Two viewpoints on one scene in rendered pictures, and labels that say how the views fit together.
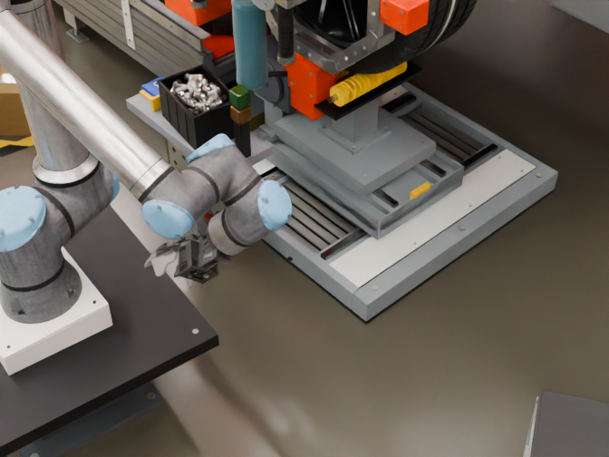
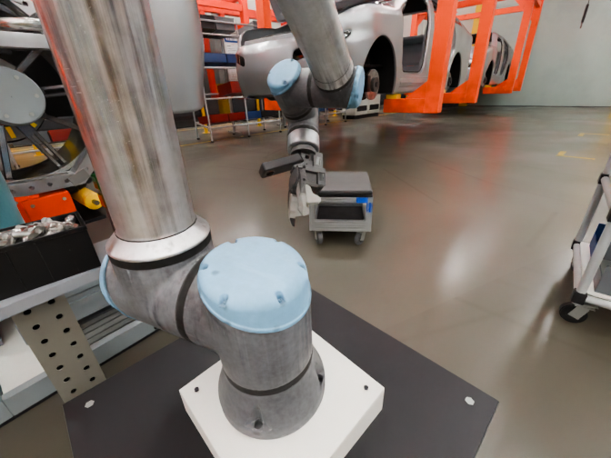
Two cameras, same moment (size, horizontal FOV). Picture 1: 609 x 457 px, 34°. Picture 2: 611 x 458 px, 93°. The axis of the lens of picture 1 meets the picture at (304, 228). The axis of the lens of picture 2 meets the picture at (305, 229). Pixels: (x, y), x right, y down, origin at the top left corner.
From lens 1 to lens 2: 2.26 m
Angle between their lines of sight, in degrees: 78
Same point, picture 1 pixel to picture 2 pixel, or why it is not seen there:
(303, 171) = (82, 303)
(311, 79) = (65, 203)
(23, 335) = (344, 377)
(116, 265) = (204, 353)
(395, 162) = not seen: hidden behind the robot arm
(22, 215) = (271, 248)
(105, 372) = (344, 325)
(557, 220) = not seen: hidden behind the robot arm
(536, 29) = not seen: outside the picture
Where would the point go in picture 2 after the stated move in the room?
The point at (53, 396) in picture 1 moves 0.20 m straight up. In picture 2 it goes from (387, 355) to (396, 282)
